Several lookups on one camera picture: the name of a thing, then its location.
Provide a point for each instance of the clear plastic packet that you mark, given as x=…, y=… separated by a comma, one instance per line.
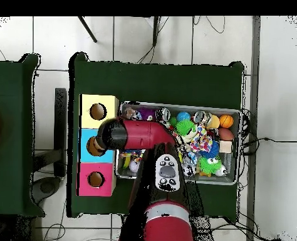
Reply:
x=134, y=114

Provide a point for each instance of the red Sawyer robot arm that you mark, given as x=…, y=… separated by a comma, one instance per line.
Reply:
x=143, y=135

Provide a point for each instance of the wooden box with three holes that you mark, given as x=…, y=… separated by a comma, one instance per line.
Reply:
x=84, y=190

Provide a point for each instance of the purple spiky toy with eyes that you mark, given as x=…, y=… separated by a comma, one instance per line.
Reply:
x=148, y=113

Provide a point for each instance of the white baseball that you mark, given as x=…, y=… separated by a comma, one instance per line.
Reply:
x=134, y=166

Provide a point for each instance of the green spiky rubber ball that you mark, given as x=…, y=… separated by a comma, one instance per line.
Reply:
x=184, y=127

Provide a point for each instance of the blue globe ball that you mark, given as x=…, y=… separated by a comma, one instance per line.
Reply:
x=183, y=116

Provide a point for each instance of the dark green table cloth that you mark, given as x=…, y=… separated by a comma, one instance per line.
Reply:
x=158, y=82
x=10, y=175

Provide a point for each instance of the white cloth with colourful dots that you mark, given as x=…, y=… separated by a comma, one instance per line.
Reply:
x=201, y=143

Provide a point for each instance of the green spiky toy with eyes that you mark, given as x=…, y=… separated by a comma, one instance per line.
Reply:
x=210, y=165

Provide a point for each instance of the brown mini football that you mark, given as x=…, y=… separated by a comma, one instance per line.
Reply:
x=225, y=134

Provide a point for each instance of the small wooden block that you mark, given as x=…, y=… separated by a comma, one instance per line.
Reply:
x=225, y=146

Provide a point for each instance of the orange mini basketball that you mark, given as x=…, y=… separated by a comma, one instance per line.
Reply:
x=226, y=121

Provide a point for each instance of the black upright panel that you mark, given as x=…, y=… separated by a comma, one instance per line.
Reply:
x=60, y=125

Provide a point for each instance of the black tripod leg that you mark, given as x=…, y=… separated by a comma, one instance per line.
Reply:
x=87, y=29
x=155, y=30

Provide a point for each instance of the grey round stand base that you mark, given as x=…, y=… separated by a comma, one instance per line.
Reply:
x=47, y=187

